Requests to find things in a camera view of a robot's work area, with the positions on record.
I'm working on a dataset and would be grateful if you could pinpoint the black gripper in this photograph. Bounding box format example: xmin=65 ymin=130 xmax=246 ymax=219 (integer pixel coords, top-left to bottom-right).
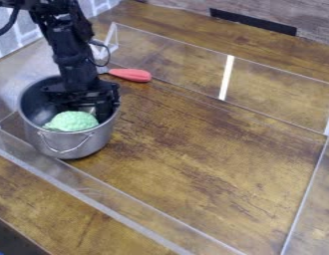
xmin=42 ymin=58 xmax=121 ymax=124

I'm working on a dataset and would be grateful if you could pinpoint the green bumpy toy vegetable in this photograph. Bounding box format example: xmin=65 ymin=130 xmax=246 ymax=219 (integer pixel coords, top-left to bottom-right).
xmin=44 ymin=111 xmax=99 ymax=131

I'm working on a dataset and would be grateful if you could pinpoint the silver metal pot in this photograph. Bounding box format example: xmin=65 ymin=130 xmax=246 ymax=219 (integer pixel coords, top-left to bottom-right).
xmin=18 ymin=76 xmax=121 ymax=159

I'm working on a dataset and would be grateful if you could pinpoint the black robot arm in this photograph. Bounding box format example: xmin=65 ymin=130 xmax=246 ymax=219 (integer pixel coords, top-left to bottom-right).
xmin=0 ymin=0 xmax=121 ymax=123

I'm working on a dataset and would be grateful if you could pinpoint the red handled metal spatula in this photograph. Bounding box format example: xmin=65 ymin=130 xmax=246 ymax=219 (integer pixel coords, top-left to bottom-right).
xmin=98 ymin=67 xmax=153 ymax=83

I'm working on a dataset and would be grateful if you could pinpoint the black cable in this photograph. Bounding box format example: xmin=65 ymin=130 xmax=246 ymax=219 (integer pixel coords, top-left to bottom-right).
xmin=89 ymin=39 xmax=114 ymax=69

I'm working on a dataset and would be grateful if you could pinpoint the clear acrylic corner bracket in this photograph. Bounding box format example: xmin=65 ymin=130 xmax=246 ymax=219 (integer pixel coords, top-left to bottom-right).
xmin=91 ymin=23 xmax=119 ymax=60

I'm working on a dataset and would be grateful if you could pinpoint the clear acrylic barrier wall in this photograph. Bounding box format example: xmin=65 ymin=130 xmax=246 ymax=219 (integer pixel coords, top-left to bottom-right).
xmin=0 ymin=23 xmax=329 ymax=255

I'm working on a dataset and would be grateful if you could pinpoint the black wall strip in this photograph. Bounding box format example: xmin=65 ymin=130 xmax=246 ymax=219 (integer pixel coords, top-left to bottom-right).
xmin=209 ymin=8 xmax=297 ymax=36

